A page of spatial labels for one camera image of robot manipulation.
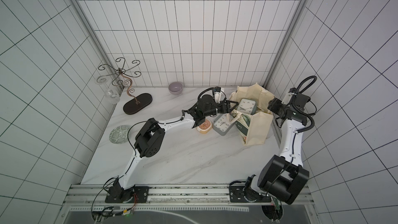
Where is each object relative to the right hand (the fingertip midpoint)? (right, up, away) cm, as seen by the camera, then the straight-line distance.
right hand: (278, 102), depth 79 cm
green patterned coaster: (-91, -20, +13) cm, 94 cm away
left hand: (-22, -2, +4) cm, 22 cm away
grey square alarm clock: (-28, -14, +16) cm, 35 cm away
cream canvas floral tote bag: (-15, -7, -5) cm, 18 cm away
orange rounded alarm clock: (-38, -16, +15) cm, 44 cm away
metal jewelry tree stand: (-87, +18, +6) cm, 88 cm away
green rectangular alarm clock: (-14, -2, +8) cm, 16 cm away
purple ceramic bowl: (-60, +10, +36) cm, 71 cm away
